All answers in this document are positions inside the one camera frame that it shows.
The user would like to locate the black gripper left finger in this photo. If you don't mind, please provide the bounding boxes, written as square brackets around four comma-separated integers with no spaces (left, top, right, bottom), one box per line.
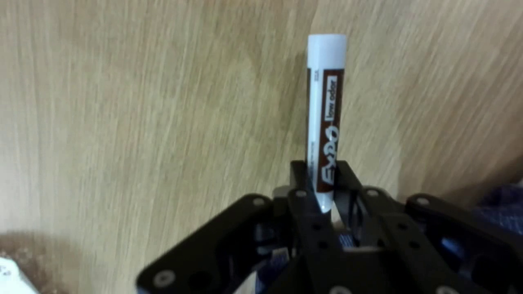
[136,160,347,294]

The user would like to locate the blue towel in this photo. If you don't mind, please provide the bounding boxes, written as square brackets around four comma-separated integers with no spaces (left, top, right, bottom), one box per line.
[471,181,523,238]

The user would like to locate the brown Expo marker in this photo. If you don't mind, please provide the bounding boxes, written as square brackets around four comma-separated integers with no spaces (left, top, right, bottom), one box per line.
[306,32,350,213]

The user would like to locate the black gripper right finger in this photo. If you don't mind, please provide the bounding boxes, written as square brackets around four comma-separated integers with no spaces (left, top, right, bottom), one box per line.
[331,160,523,294]

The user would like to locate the white lace doily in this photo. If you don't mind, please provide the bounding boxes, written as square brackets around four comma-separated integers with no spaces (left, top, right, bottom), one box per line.
[0,253,40,294]

